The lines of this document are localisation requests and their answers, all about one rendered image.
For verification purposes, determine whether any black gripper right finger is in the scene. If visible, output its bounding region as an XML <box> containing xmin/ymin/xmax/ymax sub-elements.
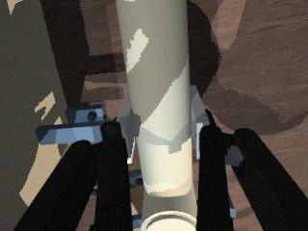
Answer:
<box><xmin>191</xmin><ymin>85</ymin><xmax>308</xmax><ymax>231</ymax></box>

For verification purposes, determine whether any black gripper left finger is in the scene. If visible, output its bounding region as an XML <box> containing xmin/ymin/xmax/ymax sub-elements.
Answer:
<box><xmin>13</xmin><ymin>90</ymin><xmax>136</xmax><ymax>231</ymax></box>

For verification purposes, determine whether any cream cylindrical handle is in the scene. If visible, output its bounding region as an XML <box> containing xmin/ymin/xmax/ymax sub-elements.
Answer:
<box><xmin>115</xmin><ymin>0</ymin><xmax>197</xmax><ymax>231</ymax></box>

